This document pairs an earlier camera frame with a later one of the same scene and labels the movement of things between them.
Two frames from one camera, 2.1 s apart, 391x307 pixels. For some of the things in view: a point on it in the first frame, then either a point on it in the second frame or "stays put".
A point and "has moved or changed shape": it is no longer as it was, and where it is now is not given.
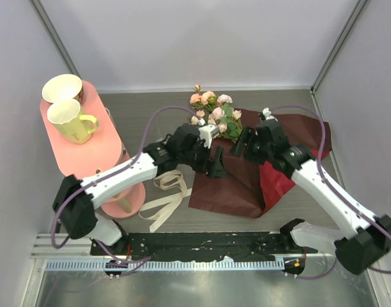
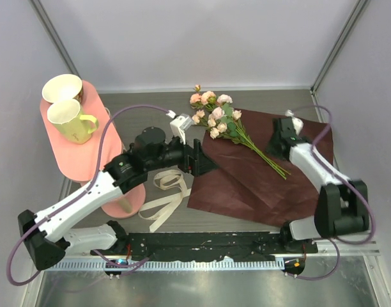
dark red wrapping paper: x=218 y=111 stays put
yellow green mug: x=66 y=116 stays put
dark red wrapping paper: x=249 y=188 has moved or changed shape
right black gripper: x=246 y=137 -> x=270 y=149
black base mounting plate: x=209 y=245 stays put
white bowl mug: x=63 y=87 stays put
